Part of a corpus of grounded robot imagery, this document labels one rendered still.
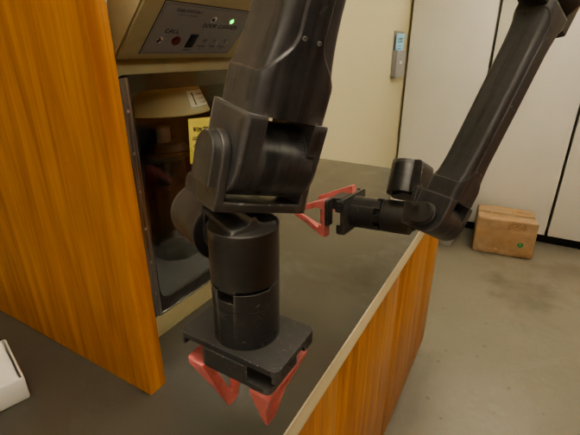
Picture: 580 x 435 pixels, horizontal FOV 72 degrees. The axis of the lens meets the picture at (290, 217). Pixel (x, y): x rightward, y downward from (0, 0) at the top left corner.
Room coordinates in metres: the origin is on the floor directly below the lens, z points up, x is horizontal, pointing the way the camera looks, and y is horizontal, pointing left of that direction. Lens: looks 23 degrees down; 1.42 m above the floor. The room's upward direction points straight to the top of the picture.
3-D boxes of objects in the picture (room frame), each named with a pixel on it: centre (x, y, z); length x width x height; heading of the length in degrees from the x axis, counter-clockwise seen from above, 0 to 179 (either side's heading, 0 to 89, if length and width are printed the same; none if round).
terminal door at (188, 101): (0.70, 0.16, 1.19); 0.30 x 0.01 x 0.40; 150
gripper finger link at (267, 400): (0.29, 0.03, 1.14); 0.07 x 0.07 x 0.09; 60
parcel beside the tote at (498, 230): (2.82, -1.65, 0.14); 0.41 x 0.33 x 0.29; 66
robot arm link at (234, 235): (0.29, 0.04, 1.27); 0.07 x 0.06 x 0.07; 33
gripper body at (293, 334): (0.29, 0.04, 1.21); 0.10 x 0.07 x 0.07; 60
